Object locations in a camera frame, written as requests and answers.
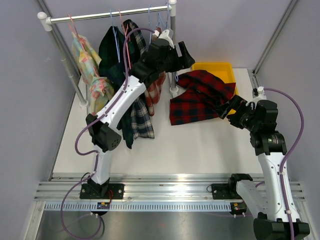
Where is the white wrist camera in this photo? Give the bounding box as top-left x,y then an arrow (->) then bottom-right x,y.
246,86 -> 267,106
151,27 -> 175,49

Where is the yellow plastic bin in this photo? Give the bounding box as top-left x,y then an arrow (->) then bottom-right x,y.
180,62 -> 237,123

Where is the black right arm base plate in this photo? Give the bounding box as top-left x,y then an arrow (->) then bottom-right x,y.
206,183 -> 241,200

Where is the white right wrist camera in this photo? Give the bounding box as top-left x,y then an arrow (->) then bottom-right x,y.
246,86 -> 267,106

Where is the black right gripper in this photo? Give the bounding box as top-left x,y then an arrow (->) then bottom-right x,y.
213,95 -> 260,133

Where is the red navy plaid skirt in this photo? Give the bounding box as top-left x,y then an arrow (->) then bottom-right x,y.
169,70 -> 236,126

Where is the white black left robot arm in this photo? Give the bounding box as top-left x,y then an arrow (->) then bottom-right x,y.
86,38 -> 195,199

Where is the slotted white cable duct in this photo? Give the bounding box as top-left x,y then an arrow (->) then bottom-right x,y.
44,201 -> 231,212

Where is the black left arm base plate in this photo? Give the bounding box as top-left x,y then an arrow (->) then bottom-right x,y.
79,183 -> 125,200

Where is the dark green plaid skirt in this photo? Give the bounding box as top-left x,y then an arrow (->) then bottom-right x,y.
98,26 -> 134,149

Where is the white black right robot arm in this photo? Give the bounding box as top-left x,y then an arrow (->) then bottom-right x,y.
217,95 -> 311,240

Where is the white metal clothes rack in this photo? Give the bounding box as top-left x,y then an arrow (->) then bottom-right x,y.
36,0 -> 177,109

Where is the aluminium rail frame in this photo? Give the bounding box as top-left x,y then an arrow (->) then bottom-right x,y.
22,0 -> 311,240

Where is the blue hanger of green skirt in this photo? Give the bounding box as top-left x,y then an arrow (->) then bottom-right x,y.
109,9 -> 121,63

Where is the rust beige plaid skirt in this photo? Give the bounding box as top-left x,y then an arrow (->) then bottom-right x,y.
144,71 -> 166,117

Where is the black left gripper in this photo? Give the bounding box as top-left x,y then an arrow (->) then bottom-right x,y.
156,41 -> 194,73

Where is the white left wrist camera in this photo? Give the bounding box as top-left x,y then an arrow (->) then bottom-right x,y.
151,27 -> 175,49

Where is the pastel floral skirt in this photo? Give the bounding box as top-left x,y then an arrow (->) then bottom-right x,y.
71,33 -> 115,115

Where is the navy white plaid skirt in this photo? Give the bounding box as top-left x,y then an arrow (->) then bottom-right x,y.
128,30 -> 155,140

